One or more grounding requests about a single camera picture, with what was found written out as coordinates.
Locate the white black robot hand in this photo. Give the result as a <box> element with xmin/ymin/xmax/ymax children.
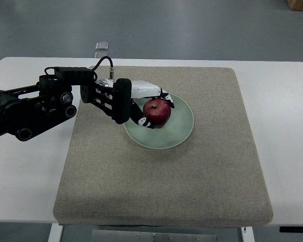
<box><xmin>130</xmin><ymin>81</ymin><xmax>175</xmax><ymax>129</ymax></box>

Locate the red apple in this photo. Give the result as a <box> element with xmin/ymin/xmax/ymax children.
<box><xmin>143</xmin><ymin>98</ymin><xmax>171</xmax><ymax>128</ymax></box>

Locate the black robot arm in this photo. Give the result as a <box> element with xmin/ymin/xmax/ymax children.
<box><xmin>0</xmin><ymin>66</ymin><xmax>132</xmax><ymax>141</ymax></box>

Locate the lower floor socket plate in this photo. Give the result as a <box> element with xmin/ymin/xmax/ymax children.
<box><xmin>94</xmin><ymin>51</ymin><xmax>109</xmax><ymax>58</ymax></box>

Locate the pale green plate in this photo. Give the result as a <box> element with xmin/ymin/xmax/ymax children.
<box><xmin>124</xmin><ymin>93</ymin><xmax>194</xmax><ymax>149</ymax></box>

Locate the beige fabric mat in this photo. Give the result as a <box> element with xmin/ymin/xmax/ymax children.
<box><xmin>53</xmin><ymin>66</ymin><xmax>273</xmax><ymax>228</ymax></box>

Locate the white table leg left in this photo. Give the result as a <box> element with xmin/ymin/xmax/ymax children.
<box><xmin>48</xmin><ymin>223</ymin><xmax>64</xmax><ymax>242</ymax></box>

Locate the white table leg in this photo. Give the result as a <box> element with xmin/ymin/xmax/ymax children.
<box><xmin>240</xmin><ymin>226</ymin><xmax>255</xmax><ymax>242</ymax></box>
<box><xmin>48</xmin><ymin>223</ymin><xmax>64</xmax><ymax>242</ymax></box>

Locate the cardboard box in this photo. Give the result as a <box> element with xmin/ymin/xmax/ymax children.
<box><xmin>287</xmin><ymin>0</ymin><xmax>303</xmax><ymax>11</ymax></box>

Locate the white table leg right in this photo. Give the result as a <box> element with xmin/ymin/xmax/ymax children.
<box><xmin>240</xmin><ymin>226</ymin><xmax>255</xmax><ymax>242</ymax></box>

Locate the black table control panel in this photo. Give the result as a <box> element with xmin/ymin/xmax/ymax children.
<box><xmin>279</xmin><ymin>226</ymin><xmax>303</xmax><ymax>233</ymax></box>

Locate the metal base plate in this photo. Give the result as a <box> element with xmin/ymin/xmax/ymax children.
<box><xmin>91</xmin><ymin>229</ymin><xmax>218</xmax><ymax>242</ymax></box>

